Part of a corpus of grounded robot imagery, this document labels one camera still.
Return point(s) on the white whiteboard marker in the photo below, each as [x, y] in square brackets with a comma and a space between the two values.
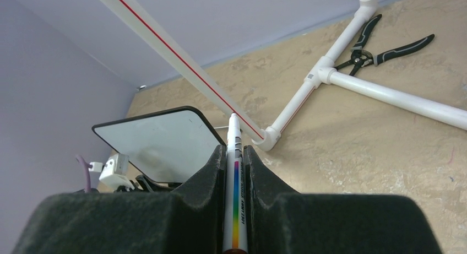
[235, 239]

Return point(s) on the black-framed small whiteboard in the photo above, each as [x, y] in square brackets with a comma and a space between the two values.
[167, 146]

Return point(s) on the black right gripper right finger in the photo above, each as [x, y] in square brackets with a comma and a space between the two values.
[282, 220]

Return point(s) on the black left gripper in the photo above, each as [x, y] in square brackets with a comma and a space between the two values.
[143, 184]

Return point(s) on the white PVC pipe frame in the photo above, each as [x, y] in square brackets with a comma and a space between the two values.
[276, 97]

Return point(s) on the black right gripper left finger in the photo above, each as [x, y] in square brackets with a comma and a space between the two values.
[187, 219]

